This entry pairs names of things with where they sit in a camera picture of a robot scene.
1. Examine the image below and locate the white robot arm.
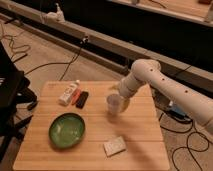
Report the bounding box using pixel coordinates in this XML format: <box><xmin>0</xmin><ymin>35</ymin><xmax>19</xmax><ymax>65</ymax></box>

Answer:
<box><xmin>106</xmin><ymin>59</ymin><xmax>213</xmax><ymax>135</ymax></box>

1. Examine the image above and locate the green ceramic bowl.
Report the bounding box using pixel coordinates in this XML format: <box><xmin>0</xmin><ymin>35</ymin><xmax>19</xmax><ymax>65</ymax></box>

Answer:
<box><xmin>48</xmin><ymin>113</ymin><xmax>86</xmax><ymax>149</ymax></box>

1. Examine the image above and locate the black cable right floor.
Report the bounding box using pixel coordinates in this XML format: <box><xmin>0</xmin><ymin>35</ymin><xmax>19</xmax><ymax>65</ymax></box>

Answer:
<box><xmin>157</xmin><ymin>111</ymin><xmax>213</xmax><ymax>171</ymax></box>

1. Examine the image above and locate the blue box on floor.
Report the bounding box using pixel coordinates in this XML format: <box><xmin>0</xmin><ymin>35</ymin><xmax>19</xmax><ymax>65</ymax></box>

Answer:
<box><xmin>168</xmin><ymin>101</ymin><xmax>186</xmax><ymax>119</ymax></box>

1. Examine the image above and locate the black office chair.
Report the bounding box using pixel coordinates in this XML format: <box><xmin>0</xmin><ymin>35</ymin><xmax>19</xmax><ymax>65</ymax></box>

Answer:
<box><xmin>0</xmin><ymin>41</ymin><xmax>37</xmax><ymax>162</ymax></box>

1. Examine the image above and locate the black floor cable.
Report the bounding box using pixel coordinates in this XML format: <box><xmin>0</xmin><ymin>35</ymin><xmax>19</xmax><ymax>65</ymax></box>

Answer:
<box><xmin>0</xmin><ymin>19</ymin><xmax>90</xmax><ymax>82</ymax></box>

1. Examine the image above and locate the white glue bottle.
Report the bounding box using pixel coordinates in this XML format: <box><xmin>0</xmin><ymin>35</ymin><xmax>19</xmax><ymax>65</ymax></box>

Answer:
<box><xmin>59</xmin><ymin>80</ymin><xmax>80</xmax><ymax>106</ymax></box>

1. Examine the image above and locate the grey sponge pad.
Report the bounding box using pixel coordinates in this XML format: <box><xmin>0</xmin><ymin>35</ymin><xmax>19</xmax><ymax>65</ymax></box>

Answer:
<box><xmin>103</xmin><ymin>136</ymin><xmax>126</xmax><ymax>157</ymax></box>

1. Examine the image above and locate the grey metal rail frame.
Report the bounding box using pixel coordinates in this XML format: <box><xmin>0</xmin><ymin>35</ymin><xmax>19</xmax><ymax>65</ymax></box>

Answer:
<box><xmin>0</xmin><ymin>0</ymin><xmax>213</xmax><ymax>93</ymax></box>

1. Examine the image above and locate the orange marker pen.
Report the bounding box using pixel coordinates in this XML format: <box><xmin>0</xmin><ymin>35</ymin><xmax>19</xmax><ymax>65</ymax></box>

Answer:
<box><xmin>71</xmin><ymin>89</ymin><xmax>81</xmax><ymax>105</ymax></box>

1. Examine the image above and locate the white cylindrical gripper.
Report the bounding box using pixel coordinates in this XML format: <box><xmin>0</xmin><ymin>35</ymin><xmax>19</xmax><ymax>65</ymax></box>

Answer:
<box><xmin>106</xmin><ymin>94</ymin><xmax>130</xmax><ymax>115</ymax></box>

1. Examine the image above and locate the white power adapter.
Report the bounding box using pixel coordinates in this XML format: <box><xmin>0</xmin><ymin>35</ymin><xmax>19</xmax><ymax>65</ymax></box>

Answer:
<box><xmin>45</xmin><ymin>4</ymin><xmax>65</xmax><ymax>22</ymax></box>

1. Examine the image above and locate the black rectangular block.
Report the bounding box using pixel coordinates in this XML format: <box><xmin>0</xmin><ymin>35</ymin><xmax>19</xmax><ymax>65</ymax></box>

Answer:
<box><xmin>76</xmin><ymin>91</ymin><xmax>89</xmax><ymax>109</ymax></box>

